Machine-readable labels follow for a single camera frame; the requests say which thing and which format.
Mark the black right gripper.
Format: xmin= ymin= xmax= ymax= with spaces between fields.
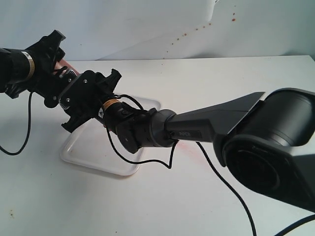
xmin=62 ymin=69 xmax=122 ymax=133

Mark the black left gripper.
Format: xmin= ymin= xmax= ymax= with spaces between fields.
xmin=4 ymin=30 xmax=68 ymax=108

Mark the red sauce squeeze bottle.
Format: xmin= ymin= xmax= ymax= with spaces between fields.
xmin=55 ymin=59 xmax=80 ymax=75

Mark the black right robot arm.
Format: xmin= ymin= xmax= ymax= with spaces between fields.
xmin=59 ymin=70 xmax=315 ymax=211

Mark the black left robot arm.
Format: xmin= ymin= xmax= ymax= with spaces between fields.
xmin=0 ymin=30 xmax=77 ymax=108

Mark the white rectangular plastic tray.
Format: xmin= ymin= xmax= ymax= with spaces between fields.
xmin=60 ymin=97 xmax=161 ymax=176

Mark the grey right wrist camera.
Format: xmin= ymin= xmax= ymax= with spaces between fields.
xmin=59 ymin=70 xmax=96 ymax=110

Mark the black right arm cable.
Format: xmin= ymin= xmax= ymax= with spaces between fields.
xmin=103 ymin=93 xmax=315 ymax=236

